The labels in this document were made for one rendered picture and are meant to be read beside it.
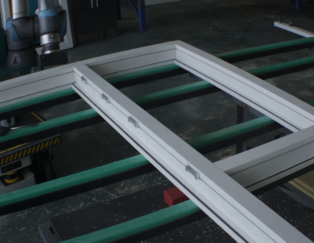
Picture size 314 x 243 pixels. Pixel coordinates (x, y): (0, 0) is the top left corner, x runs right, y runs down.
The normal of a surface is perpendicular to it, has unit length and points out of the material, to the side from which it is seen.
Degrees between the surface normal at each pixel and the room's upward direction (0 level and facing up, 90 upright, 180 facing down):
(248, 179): 90
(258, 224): 90
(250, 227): 90
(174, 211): 0
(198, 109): 0
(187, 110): 0
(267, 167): 90
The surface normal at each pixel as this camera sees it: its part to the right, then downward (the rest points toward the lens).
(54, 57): 0.44, -0.02
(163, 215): -0.06, -0.89
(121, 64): 0.46, 0.38
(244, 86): -0.88, 0.26
